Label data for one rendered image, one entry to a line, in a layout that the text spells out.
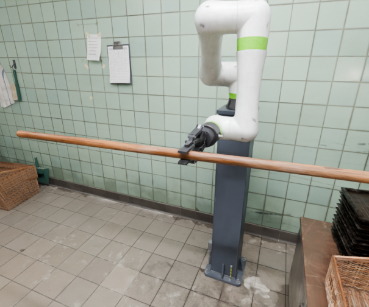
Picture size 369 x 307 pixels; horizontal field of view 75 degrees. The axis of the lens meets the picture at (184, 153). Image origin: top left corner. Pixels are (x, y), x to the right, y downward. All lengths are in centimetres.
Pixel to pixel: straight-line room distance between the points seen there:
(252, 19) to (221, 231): 125
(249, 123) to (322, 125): 100
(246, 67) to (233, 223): 100
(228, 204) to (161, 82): 114
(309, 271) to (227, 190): 58
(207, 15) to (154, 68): 118
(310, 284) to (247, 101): 81
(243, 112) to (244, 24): 32
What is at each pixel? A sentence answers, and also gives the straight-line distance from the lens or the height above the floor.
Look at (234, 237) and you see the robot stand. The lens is 171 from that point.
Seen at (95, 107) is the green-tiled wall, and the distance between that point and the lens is 256.
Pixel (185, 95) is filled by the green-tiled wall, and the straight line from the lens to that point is 203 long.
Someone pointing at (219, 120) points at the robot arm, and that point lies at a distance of 104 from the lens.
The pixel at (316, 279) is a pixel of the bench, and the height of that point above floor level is 58.
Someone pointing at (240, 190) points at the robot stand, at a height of 73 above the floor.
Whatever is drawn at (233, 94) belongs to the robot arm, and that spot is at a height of 129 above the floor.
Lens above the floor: 146
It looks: 21 degrees down
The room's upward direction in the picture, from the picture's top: straight up
